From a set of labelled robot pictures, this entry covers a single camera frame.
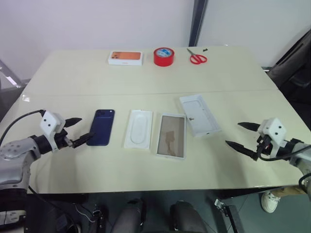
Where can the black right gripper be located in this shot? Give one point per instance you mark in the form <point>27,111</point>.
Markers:
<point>263,148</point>

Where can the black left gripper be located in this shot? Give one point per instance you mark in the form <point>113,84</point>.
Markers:
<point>62,139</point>

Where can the dark blue smartphone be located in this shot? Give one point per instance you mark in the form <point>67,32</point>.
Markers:
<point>101,128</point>

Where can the white moulded insert tray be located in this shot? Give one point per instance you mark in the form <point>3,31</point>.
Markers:
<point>139,129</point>

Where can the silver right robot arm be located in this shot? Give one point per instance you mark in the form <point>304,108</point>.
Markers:
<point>301,153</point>

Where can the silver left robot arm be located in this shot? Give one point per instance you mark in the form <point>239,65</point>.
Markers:
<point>14,155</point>

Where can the orange print phone box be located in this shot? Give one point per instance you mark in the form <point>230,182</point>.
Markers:
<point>126,57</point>

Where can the white sneaker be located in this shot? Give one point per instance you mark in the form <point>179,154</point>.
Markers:
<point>270,201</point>

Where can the dark padded chair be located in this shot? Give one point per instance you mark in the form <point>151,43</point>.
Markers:
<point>295,72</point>

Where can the dark rounded shape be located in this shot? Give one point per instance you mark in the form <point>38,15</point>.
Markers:
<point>185,218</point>
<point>130,216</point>

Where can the red tape roll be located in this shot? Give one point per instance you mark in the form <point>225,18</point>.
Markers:
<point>164,59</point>

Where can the dark vertical pillar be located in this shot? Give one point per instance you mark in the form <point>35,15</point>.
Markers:
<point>198,21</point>

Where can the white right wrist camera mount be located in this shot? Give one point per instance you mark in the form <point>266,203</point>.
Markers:
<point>274,131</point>

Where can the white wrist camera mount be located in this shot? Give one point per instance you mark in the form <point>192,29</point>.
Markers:
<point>49,122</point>
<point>274,131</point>

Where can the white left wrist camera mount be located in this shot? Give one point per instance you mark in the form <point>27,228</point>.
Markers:
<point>49,122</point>

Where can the metal table leg bracket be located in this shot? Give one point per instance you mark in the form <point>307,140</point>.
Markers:
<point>227,211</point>

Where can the grey metal frame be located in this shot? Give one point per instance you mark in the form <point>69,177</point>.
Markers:
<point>12,75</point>

